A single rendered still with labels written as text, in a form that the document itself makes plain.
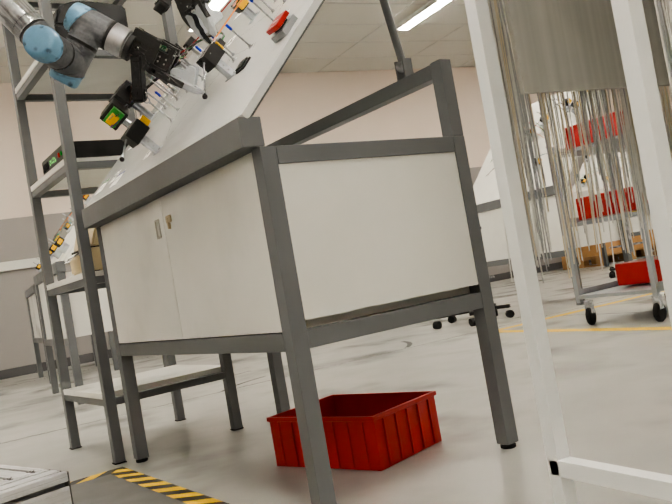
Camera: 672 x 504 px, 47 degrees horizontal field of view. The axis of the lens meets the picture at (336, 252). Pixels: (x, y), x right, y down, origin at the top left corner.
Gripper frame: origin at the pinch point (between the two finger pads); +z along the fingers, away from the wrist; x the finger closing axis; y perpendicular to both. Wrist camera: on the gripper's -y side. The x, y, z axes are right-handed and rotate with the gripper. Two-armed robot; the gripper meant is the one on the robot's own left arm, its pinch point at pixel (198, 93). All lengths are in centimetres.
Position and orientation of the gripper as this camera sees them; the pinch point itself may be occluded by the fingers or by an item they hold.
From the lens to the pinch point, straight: 196.1
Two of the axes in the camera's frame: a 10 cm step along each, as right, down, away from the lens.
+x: 0.3, -2.8, 9.6
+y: 4.7, -8.4, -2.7
